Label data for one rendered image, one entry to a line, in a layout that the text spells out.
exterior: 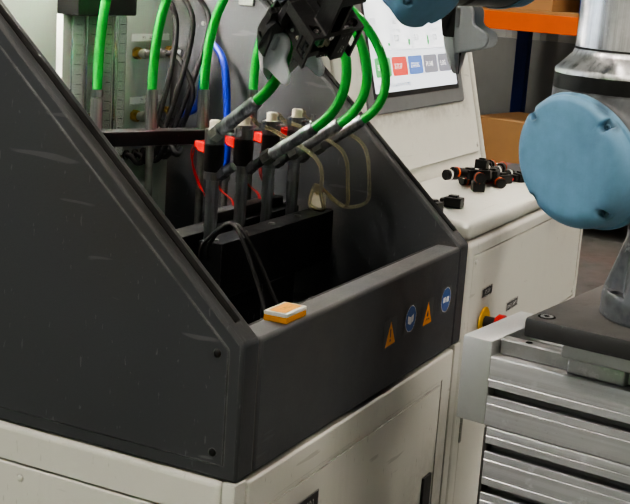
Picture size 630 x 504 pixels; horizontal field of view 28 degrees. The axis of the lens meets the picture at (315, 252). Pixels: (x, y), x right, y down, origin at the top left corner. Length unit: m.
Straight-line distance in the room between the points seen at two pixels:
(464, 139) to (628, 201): 1.52
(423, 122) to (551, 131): 1.31
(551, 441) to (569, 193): 0.30
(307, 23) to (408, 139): 0.90
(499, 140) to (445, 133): 5.03
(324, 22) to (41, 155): 0.35
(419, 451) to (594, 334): 0.78
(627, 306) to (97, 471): 0.65
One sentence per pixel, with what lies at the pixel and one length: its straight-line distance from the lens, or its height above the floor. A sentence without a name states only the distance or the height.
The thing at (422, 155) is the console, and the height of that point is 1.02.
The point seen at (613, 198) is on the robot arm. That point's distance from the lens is 1.06.
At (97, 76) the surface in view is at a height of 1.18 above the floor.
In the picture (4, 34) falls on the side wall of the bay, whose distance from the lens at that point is 1.48.
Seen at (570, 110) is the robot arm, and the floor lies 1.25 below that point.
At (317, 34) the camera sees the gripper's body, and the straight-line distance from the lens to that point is 1.43.
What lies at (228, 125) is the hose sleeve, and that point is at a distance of 1.62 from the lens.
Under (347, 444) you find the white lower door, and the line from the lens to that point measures 1.66.
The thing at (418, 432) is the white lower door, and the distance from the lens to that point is 1.90.
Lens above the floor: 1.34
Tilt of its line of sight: 13 degrees down
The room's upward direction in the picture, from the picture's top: 4 degrees clockwise
